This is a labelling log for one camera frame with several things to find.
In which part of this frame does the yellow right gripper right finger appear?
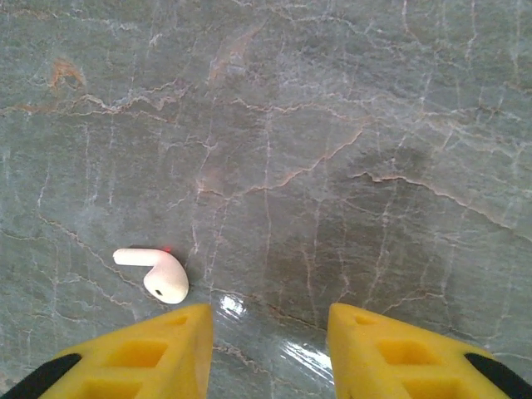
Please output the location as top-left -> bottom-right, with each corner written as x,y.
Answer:
327,302 -> 532,399

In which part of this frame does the white wireless earbud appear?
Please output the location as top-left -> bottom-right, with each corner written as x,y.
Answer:
112,247 -> 190,304

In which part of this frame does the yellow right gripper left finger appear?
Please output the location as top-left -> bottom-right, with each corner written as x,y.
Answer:
0,302 -> 214,399

